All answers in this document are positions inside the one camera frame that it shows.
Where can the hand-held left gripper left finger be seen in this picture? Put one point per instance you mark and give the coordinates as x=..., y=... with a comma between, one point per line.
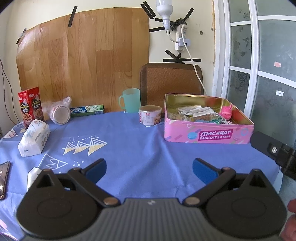
x=97, y=170

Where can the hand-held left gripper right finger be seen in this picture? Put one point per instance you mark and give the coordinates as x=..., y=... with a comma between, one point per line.
x=203, y=170

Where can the group of black tape strips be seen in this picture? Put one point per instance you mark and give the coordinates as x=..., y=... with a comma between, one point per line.
x=172, y=60

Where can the pink knitted cloth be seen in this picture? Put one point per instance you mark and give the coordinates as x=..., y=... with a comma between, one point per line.
x=225, y=112

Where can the white light bulb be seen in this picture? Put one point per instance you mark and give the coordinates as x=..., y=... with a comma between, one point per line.
x=164, y=9

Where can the wood pattern sheet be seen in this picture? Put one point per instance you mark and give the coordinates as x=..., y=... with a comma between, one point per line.
x=81, y=58

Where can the green printed tissue pack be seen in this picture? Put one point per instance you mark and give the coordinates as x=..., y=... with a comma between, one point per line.
x=218, y=120

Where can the blue printed tablecloth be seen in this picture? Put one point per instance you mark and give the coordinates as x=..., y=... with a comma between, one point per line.
x=138, y=148

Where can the smartphone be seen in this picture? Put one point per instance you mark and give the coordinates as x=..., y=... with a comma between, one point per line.
x=3, y=178

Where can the red snack box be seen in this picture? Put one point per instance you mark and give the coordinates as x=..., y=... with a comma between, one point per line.
x=31, y=109

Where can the red white tin can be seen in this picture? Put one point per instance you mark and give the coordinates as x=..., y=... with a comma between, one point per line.
x=149, y=117

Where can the plastic-wrapped paper cups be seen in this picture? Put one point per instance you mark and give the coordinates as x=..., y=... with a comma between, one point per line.
x=60, y=113

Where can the large white tissue pack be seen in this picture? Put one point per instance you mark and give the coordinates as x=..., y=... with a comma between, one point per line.
x=33, y=139

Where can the pink biscuit tin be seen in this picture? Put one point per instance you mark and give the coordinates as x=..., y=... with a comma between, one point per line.
x=208, y=135

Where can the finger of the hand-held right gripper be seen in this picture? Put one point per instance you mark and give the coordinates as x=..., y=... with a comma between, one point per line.
x=266, y=143

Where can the grey tape strip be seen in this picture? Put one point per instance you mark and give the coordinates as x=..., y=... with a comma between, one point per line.
x=21, y=36

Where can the small white packet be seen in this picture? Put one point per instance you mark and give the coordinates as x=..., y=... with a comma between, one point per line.
x=32, y=177

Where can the person's right hand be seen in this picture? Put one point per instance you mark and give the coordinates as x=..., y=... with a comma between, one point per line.
x=291, y=227

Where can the teal plastic cup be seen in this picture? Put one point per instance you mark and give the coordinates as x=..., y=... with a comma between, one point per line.
x=131, y=100

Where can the white power strip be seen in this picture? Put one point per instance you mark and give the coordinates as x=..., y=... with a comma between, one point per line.
x=179, y=34

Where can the white framed glass door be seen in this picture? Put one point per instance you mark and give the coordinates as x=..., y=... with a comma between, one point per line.
x=240, y=46

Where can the brown woven chair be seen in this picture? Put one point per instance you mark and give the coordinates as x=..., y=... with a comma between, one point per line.
x=171, y=81

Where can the toothpaste box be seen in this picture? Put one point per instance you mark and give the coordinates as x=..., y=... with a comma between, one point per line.
x=86, y=110

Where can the black tape strip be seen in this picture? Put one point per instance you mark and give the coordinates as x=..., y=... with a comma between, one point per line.
x=72, y=16

